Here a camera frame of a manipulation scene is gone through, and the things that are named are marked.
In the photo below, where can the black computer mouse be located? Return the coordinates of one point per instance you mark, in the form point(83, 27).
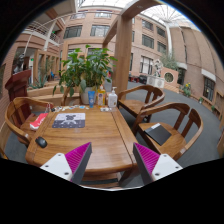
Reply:
point(41, 142)

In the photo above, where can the clear pump dispenser bottle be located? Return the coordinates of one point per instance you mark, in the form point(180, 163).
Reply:
point(112, 98)

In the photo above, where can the wooden armchair right near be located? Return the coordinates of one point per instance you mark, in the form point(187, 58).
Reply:
point(176, 145)

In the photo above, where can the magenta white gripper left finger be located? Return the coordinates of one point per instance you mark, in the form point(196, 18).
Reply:
point(70, 166)

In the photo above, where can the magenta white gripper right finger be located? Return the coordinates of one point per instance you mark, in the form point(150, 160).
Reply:
point(153, 166)

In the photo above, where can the dark wooden lectern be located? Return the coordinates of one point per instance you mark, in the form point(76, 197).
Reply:
point(17, 84)

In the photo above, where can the grey bear mouse pad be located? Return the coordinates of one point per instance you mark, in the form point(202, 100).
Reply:
point(69, 120)

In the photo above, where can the wooden armchair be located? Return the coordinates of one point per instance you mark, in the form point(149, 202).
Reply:
point(18, 117)
point(150, 96)
point(176, 145)

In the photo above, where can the wooden pillar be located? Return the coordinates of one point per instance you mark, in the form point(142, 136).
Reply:
point(121, 28)

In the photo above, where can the wooden armchair right far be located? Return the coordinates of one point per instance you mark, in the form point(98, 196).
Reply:
point(150, 96)

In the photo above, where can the wooden armchair left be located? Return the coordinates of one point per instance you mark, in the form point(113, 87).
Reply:
point(18, 117)

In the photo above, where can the black notebook on chair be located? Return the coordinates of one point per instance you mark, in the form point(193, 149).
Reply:
point(158, 133)

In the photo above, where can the blue tube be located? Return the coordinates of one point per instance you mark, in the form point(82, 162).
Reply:
point(91, 98)

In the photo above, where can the white statue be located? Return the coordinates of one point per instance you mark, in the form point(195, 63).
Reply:
point(158, 65)

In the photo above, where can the yellow orange bottle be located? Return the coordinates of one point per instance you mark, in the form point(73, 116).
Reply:
point(101, 96)

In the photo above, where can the potted green plant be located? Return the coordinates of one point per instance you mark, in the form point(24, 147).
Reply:
point(84, 72)

